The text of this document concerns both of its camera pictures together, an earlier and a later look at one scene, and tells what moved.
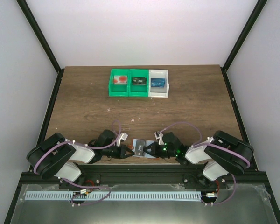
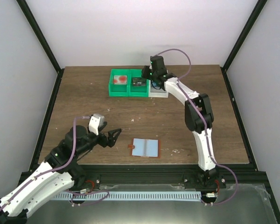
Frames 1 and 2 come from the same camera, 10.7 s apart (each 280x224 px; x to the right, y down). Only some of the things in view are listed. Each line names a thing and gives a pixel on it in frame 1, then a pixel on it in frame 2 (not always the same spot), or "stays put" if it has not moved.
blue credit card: (157, 82) stays put
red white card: (120, 80) stays put
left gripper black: (122, 152) to (111, 143)
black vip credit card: (139, 147) to (139, 81)
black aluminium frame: (181, 175) stays put
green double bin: (129, 82) stays put
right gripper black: (154, 144) to (143, 72)
